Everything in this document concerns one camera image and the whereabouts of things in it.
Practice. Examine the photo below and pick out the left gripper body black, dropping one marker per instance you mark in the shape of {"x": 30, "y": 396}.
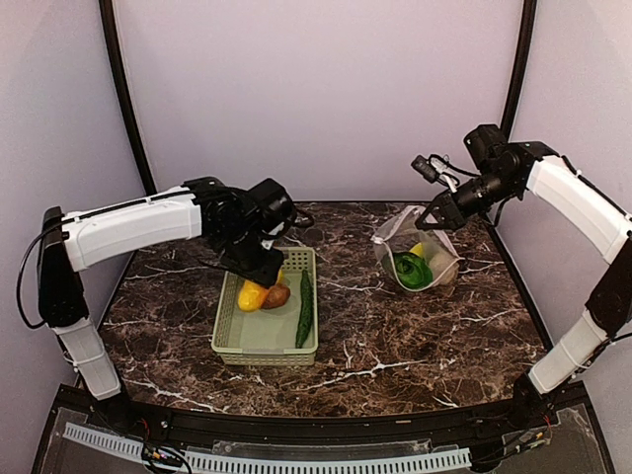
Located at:
{"x": 248, "y": 262}

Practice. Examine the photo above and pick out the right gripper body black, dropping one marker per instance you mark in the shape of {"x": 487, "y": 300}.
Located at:
{"x": 458, "y": 219}

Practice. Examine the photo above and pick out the yellow green mango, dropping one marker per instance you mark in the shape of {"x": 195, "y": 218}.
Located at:
{"x": 418, "y": 250}

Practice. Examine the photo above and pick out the clear zip top bag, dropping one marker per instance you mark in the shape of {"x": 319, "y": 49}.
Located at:
{"x": 399, "y": 234}

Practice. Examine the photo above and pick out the brown potato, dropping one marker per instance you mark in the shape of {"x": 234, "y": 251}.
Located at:
{"x": 277, "y": 296}

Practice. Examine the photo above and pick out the green white bok choy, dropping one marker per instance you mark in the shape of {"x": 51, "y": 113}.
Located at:
{"x": 412, "y": 270}

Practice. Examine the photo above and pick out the dark green cucumber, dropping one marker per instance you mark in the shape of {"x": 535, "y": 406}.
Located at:
{"x": 305, "y": 318}

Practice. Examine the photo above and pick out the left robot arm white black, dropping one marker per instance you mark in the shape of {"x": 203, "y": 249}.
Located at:
{"x": 239, "y": 226}

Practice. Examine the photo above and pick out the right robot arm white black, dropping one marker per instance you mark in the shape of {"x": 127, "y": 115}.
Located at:
{"x": 509, "y": 170}

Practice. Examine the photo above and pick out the beige plastic basket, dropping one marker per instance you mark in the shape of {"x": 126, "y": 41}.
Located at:
{"x": 266, "y": 337}

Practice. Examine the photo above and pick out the left clear acrylic plate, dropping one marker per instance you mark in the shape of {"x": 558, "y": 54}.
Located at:
{"x": 57, "y": 454}

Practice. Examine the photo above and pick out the clear acrylic plate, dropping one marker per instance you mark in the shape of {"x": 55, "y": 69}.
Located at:
{"x": 570, "y": 448}
{"x": 57, "y": 454}

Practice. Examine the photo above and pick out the right clear acrylic plate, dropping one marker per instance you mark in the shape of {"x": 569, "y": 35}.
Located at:
{"x": 570, "y": 448}

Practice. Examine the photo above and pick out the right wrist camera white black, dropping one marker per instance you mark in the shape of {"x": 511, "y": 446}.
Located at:
{"x": 438, "y": 169}

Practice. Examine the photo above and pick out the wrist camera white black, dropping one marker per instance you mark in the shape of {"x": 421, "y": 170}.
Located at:
{"x": 276, "y": 210}
{"x": 438, "y": 169}

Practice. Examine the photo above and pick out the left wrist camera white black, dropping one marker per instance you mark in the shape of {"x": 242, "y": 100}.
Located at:
{"x": 276, "y": 210}

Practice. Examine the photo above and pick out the right black frame post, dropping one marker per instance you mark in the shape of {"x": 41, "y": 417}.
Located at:
{"x": 521, "y": 55}

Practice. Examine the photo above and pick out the black curved front rail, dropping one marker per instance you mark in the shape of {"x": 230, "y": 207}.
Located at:
{"x": 474, "y": 425}

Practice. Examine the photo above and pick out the white slotted cable duct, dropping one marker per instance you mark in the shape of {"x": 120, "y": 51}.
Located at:
{"x": 242, "y": 457}

